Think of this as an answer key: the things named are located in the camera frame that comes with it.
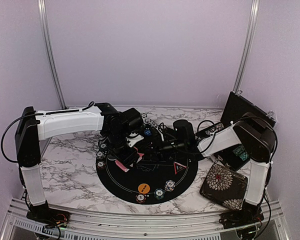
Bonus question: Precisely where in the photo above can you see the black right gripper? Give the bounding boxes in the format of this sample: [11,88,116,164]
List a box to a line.
[138,135,187,162]

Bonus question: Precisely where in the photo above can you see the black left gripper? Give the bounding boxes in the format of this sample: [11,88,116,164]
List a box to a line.
[105,130,140,170]

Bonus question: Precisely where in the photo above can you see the red triangular marker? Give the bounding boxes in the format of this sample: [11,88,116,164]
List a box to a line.
[173,162,187,175]

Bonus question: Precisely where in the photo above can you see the blue small blind button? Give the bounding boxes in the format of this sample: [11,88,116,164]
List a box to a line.
[144,129,152,137]

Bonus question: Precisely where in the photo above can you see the red playing card deck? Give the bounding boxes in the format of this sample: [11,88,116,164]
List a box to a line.
[115,159,134,173]

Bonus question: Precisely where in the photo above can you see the red poker chip stack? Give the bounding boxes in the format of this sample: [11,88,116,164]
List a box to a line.
[96,160,106,169]

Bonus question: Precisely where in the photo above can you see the blue orange chip stack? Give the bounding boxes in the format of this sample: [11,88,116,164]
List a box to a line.
[164,180,176,192]

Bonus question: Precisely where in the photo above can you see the orange big blind button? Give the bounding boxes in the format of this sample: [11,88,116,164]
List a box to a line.
[137,183,151,194]

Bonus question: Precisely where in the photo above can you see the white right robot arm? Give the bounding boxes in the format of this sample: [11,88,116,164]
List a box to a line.
[166,112,278,225]

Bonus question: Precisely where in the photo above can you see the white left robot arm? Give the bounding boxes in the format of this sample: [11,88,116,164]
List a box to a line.
[15,101,144,223]

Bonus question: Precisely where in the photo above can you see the blue orange chips on marble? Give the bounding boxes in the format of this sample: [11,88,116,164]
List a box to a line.
[144,118,151,124]

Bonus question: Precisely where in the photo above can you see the round black poker mat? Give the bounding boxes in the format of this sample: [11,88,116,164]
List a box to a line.
[95,124,199,205]

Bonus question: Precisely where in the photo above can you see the floral fabric pouch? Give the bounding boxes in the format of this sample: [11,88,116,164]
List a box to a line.
[199,163,248,211]

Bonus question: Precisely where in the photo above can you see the black poker chip case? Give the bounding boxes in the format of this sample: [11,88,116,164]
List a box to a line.
[196,92,277,171]

